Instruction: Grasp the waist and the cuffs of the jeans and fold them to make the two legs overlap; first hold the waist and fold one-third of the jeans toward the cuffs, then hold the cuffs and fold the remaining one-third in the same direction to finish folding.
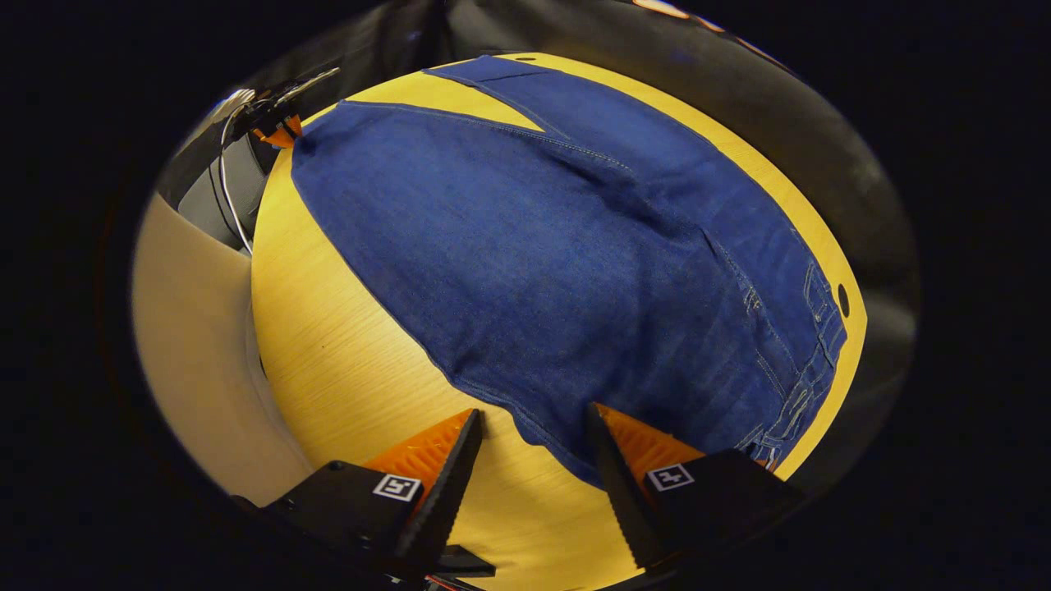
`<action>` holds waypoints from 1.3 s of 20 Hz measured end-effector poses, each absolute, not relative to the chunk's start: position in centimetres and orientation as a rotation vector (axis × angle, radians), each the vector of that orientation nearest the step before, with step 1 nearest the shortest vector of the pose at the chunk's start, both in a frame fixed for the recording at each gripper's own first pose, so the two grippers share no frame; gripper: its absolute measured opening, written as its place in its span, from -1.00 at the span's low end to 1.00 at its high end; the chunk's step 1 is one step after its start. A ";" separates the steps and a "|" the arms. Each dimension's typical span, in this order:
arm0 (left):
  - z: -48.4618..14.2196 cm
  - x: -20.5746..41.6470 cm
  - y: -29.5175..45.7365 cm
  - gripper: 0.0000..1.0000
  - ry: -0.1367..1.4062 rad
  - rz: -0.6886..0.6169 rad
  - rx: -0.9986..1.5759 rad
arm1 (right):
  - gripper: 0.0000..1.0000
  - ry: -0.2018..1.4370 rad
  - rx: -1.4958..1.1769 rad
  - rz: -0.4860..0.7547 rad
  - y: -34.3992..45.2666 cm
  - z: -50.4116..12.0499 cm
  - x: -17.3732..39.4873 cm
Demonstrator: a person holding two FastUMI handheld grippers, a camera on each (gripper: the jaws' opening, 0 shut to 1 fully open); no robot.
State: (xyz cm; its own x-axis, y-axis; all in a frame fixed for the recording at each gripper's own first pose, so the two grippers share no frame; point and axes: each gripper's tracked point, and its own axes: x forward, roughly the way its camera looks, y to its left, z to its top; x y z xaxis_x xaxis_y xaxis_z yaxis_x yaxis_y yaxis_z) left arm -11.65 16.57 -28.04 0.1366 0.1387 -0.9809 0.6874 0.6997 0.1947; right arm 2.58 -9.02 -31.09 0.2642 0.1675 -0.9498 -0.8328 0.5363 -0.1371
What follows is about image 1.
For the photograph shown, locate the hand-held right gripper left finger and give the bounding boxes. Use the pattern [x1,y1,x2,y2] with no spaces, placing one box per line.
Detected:
[263,408,484,575]

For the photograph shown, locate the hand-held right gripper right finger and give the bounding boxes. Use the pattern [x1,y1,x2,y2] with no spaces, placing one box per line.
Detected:
[585,402,805,575]

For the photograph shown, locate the blue denim jeans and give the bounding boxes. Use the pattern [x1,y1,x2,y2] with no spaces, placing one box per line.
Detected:
[291,55,848,489]

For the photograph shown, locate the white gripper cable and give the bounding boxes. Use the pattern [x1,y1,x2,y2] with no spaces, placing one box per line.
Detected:
[212,88,257,257]

